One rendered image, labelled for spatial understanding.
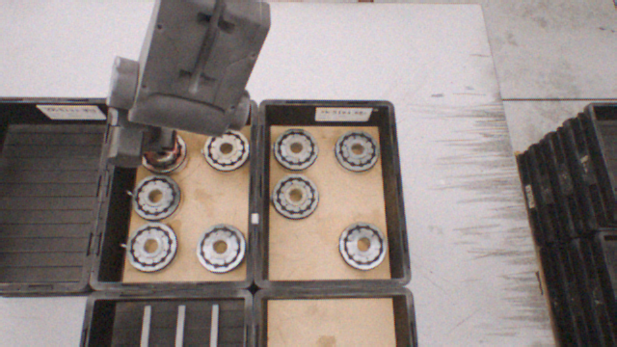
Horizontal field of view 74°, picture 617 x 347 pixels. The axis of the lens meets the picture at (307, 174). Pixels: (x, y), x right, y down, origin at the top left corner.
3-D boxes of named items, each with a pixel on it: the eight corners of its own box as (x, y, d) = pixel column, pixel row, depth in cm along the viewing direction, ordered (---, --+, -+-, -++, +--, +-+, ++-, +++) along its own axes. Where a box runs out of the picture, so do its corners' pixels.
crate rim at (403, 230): (258, 103, 91) (258, 98, 89) (391, 105, 93) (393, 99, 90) (254, 289, 78) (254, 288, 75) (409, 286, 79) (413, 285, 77)
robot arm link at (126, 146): (170, 86, 69) (115, 72, 65) (164, 148, 65) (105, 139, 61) (155, 115, 79) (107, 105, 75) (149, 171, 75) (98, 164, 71)
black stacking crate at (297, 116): (262, 123, 100) (259, 100, 89) (381, 124, 102) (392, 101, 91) (258, 291, 87) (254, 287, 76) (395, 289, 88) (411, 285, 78)
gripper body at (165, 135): (173, 149, 82) (162, 134, 75) (121, 149, 82) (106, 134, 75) (175, 120, 84) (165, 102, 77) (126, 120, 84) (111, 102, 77)
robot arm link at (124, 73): (255, 79, 35) (120, 41, 30) (242, 144, 36) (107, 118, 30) (171, 84, 73) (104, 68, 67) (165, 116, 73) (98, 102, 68)
